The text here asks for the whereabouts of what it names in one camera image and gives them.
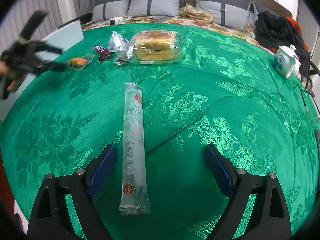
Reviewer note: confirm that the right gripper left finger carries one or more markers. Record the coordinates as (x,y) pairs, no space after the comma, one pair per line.
(50,218)

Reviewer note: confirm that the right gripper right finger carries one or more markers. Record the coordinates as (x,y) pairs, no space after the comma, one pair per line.
(270,216)

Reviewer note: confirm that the dark chocolate bar packet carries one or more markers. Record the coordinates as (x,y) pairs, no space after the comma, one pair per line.
(103,53)

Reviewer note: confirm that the clear long jelly stick packet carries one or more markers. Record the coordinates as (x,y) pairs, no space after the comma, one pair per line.
(134,196)

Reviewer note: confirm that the person's left hand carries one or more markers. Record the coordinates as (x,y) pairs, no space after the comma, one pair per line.
(15,81)

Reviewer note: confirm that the orange snack in clear wrapper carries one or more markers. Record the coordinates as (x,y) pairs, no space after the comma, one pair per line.
(79,63)

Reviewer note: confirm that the grey curtain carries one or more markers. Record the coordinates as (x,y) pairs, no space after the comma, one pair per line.
(59,12)

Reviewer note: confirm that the white silver snack pouch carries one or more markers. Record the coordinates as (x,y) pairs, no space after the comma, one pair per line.
(117,42)

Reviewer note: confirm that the white power adapter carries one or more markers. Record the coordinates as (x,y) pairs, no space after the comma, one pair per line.
(116,20)

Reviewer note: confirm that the far left grey pillow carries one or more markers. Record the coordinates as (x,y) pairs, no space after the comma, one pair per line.
(107,9)

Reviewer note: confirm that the grey pillow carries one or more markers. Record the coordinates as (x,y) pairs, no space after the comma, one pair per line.
(230,13)
(153,8)
(107,9)
(255,9)

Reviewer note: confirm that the packaged bread loaf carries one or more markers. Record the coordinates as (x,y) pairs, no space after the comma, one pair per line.
(154,47)

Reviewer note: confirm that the green patterned tablecloth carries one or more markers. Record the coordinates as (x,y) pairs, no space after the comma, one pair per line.
(223,91)

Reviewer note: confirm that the black chair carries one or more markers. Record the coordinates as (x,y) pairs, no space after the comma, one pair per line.
(312,70)

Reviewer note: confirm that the white blue ceramic teapot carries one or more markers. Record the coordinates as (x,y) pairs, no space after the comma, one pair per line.
(286,62)

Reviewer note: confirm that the folded beige cloth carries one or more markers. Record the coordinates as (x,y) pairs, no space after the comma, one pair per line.
(190,12)

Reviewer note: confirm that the black jacket pile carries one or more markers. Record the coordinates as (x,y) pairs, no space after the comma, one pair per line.
(272,31)

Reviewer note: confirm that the floral bedsheet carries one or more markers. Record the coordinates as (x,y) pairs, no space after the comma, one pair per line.
(187,23)

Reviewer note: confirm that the red garment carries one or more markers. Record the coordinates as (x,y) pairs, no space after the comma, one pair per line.
(298,28)

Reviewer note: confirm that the far right grey pillow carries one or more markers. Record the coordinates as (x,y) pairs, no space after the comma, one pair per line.
(255,9)

